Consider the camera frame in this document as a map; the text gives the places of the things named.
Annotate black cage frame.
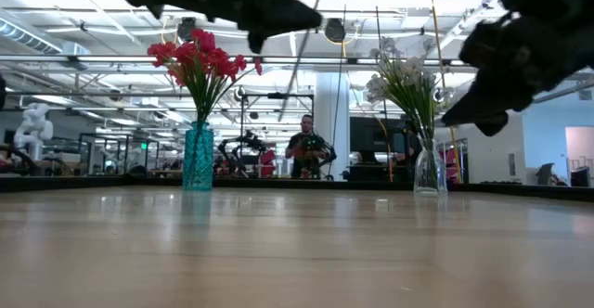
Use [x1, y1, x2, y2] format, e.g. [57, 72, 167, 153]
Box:
[77, 132, 161, 175]

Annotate black monitor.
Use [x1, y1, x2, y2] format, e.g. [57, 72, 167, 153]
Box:
[348, 116, 412, 166]

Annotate clear glass vase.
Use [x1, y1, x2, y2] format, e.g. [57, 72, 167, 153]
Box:
[412, 134, 449, 197]

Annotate red tulip long green stem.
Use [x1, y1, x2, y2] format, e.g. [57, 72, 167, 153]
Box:
[190, 28, 217, 53]

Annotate white flower bunch green stems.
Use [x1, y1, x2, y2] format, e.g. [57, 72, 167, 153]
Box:
[396, 36, 449, 137]
[365, 73, 419, 137]

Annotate black round ceiling fixture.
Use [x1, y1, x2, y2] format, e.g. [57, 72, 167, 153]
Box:
[323, 18, 347, 44]
[175, 16, 199, 43]

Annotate yellow cable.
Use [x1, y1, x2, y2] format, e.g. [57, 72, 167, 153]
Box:
[425, 0, 464, 184]

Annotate person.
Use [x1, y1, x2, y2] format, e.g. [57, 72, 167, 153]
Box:
[284, 113, 329, 180]

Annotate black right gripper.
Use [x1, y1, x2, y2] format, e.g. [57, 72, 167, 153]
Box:
[440, 15, 594, 136]

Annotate large red flower bunch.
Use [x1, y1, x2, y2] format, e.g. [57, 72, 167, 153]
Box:
[147, 38, 224, 123]

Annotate teal glass vase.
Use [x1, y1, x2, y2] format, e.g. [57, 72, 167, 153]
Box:
[181, 121, 215, 192]

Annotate small red flower bunch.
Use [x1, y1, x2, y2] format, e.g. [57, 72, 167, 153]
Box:
[208, 47, 264, 114]

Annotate black stand frame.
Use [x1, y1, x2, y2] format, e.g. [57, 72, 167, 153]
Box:
[239, 92, 316, 179]

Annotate long black cable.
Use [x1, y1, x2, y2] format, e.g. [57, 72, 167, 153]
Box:
[370, 0, 394, 183]

